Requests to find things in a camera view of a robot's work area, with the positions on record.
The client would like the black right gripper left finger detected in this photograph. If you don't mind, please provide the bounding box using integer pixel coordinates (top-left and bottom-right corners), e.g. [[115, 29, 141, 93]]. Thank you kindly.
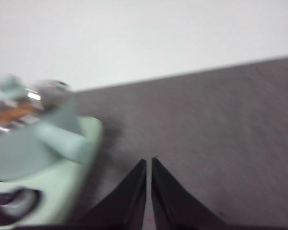
[[76, 159, 147, 229]]

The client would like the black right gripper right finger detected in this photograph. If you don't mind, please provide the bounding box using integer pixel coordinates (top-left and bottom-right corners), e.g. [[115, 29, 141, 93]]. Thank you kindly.
[[151, 157, 229, 229]]

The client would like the brown potato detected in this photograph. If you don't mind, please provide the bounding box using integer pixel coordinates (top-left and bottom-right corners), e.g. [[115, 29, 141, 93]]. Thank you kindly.
[[0, 105, 36, 120]]

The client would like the glass lid with green knob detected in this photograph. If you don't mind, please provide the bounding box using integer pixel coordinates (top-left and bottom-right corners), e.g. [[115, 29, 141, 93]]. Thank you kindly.
[[0, 74, 72, 131]]

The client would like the mint green breakfast machine base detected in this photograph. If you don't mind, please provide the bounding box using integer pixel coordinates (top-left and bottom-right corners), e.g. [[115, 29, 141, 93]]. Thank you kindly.
[[0, 116, 104, 227]]

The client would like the silver control knob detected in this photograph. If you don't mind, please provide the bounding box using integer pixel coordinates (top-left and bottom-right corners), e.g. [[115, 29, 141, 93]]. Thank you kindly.
[[0, 188, 43, 220]]

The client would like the mint green pot with handle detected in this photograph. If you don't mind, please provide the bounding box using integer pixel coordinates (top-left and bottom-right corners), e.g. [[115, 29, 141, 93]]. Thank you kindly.
[[0, 98, 96, 183]]

